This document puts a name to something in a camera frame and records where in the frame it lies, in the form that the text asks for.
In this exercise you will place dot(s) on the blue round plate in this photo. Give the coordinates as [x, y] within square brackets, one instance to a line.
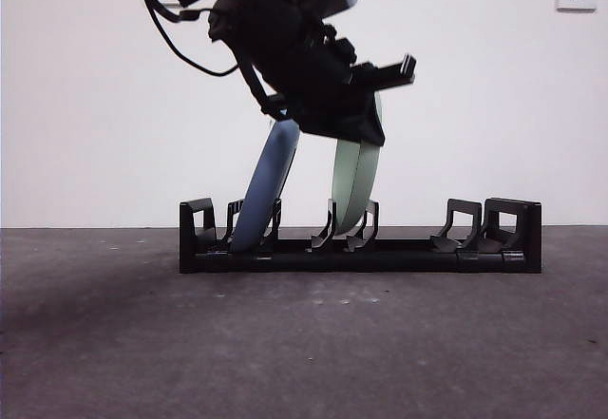
[266, 191]

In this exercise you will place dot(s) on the black plastic plate rack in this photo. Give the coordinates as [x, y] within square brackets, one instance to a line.
[380, 262]

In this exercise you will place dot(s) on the pale green round plate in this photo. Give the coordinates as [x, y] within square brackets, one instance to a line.
[356, 186]

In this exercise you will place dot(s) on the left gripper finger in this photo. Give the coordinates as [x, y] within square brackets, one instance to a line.
[332, 122]
[371, 127]

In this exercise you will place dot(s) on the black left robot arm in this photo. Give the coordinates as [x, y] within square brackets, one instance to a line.
[266, 34]

